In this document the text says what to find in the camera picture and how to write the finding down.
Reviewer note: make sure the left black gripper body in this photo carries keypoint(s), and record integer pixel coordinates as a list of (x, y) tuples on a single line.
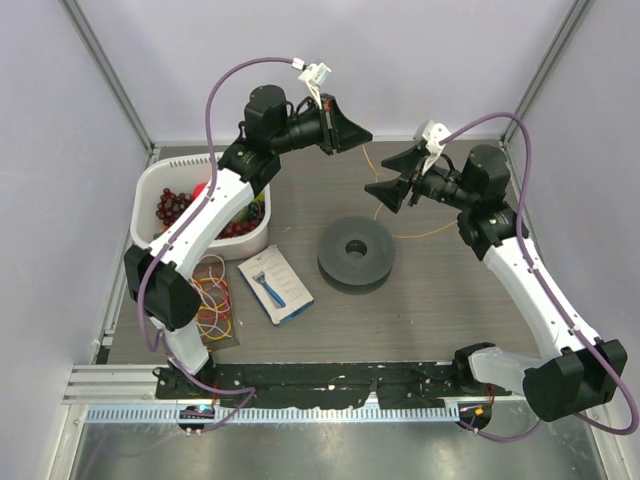
[(325, 124)]

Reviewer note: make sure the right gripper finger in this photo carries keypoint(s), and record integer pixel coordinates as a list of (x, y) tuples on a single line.
[(407, 163), (390, 194)]

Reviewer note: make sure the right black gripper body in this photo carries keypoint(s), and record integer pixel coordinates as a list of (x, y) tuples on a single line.
[(416, 182)]

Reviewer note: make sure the grey perforated cable spool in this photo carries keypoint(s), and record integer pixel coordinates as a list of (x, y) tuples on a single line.
[(355, 254)]

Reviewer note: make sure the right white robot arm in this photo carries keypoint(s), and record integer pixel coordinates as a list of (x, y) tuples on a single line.
[(575, 368)]

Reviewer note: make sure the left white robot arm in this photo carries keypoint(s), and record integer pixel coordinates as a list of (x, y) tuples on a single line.
[(158, 275)]

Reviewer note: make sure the red apple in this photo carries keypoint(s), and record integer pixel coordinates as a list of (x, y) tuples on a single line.
[(198, 190)]

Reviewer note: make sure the razor in white box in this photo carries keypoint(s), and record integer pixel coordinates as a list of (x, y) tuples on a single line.
[(276, 286)]

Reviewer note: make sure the white plastic basket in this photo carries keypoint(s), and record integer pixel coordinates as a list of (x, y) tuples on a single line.
[(183, 174)]

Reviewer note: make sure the dark red grape bunch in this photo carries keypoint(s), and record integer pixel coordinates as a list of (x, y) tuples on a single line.
[(171, 206)]

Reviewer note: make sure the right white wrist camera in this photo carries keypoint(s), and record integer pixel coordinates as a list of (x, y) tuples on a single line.
[(429, 135)]

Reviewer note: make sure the clear tray of cables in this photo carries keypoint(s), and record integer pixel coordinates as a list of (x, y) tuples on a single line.
[(215, 318)]

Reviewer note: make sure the black mounting base plate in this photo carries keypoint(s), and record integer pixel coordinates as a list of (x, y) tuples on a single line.
[(339, 386)]

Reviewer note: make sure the aluminium rail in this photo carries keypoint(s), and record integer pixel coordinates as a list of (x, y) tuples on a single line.
[(102, 384)]

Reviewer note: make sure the white slotted cable duct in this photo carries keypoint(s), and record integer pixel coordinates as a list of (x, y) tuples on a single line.
[(180, 413)]

